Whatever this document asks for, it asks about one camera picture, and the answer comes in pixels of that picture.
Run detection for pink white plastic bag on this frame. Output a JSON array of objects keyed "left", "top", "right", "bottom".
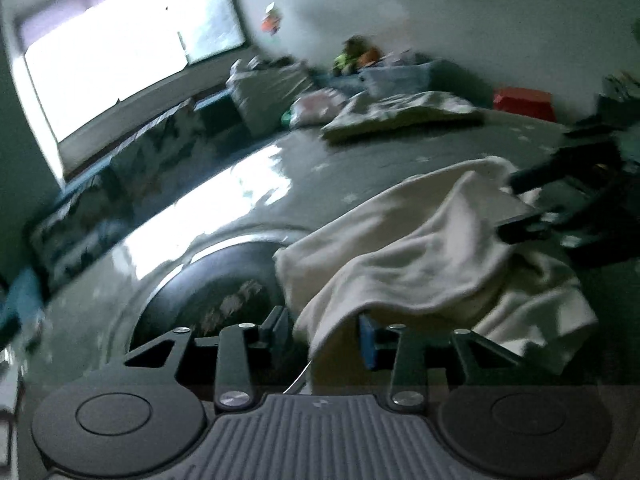
[{"left": 290, "top": 88, "right": 348, "bottom": 128}]

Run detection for round black induction cooktop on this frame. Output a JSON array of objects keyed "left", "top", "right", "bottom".
[{"left": 128, "top": 238, "right": 292, "bottom": 356}]

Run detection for grey star quilted table cover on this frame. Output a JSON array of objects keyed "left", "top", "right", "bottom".
[{"left": 24, "top": 110, "right": 564, "bottom": 407}]

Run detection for folded patterned cloth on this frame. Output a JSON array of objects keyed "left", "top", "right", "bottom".
[{"left": 321, "top": 91, "right": 484, "bottom": 144}]

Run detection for butterfly pattern sofa cushions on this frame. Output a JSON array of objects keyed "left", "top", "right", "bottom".
[{"left": 29, "top": 97, "right": 212, "bottom": 286}]

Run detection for red box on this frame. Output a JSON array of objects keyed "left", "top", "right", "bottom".
[{"left": 494, "top": 87, "right": 556, "bottom": 122}]

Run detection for cream white garment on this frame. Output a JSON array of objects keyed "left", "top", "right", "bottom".
[{"left": 276, "top": 156, "right": 597, "bottom": 394}]

